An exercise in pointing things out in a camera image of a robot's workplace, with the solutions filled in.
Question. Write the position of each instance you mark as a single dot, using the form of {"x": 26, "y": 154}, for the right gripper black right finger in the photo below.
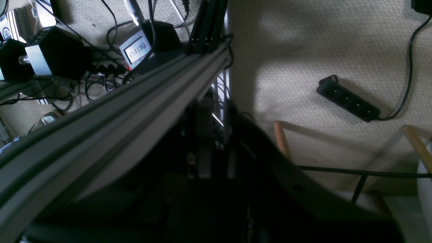
{"x": 286, "y": 205}

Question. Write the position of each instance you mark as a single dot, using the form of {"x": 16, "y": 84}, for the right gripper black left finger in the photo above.
{"x": 139, "y": 205}

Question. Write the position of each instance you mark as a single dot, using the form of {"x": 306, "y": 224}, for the wooden chair leg left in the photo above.
{"x": 281, "y": 140}

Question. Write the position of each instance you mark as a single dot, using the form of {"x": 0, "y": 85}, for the black power strip on floor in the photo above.
{"x": 330, "y": 89}

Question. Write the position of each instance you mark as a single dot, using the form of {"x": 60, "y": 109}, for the black Eleiko power adapter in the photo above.
{"x": 139, "y": 42}

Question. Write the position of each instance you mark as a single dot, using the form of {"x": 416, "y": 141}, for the grey aluminium frame rail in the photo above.
{"x": 92, "y": 147}

